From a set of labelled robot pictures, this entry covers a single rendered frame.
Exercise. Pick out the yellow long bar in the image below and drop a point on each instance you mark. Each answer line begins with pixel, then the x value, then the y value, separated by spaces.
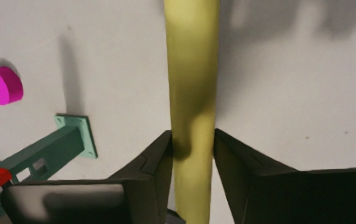
pixel 192 36

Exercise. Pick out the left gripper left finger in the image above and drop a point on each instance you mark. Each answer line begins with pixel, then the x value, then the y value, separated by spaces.
pixel 142 199

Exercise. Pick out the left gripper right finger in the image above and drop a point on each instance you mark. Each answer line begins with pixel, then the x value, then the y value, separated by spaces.
pixel 259 192

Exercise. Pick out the magenta short cylinder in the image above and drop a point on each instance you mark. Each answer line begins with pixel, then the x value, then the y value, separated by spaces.
pixel 11 89

